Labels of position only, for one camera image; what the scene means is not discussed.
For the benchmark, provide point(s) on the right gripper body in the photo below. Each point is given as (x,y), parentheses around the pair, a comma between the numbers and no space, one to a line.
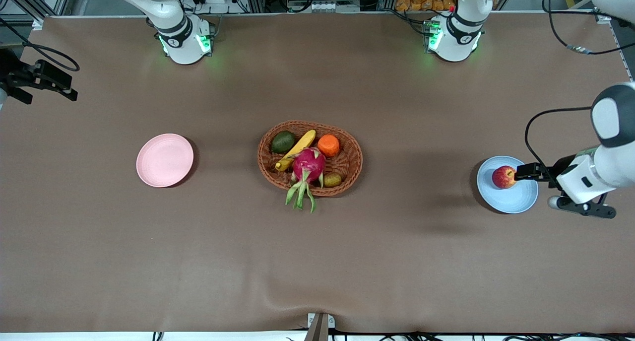
(15,76)

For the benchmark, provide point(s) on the red yellow apple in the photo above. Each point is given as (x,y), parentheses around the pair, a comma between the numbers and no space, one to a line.
(503,178)

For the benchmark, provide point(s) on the yellow banana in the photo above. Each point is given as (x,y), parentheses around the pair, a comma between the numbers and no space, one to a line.
(300,145)

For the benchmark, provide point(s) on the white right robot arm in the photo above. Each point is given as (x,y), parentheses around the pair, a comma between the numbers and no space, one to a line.
(178,43)

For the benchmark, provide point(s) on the light blue plate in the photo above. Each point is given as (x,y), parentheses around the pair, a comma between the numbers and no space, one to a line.
(511,202)

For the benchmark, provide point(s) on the pink plate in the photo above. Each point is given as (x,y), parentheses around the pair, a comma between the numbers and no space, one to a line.
(163,160)

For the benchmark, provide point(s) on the brown wicker basket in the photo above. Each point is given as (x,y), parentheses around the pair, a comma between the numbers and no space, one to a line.
(353,155)

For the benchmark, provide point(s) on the brown green kiwi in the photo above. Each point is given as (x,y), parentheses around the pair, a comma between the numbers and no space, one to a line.
(333,179)

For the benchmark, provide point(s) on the orange fruit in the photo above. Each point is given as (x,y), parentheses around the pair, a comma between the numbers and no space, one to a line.
(328,145)

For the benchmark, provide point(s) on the pink dragon fruit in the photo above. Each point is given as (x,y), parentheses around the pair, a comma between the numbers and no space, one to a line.
(308,165)

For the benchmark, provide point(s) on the brown table cloth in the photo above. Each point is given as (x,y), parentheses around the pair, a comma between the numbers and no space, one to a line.
(317,261)

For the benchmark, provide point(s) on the green avocado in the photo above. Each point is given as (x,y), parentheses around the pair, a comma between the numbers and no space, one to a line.
(283,142)

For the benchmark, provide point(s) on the aluminium frame rail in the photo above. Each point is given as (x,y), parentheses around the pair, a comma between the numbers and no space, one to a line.
(622,48)
(20,18)

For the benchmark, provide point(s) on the grey metal bracket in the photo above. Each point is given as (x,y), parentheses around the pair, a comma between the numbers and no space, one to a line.
(320,328)

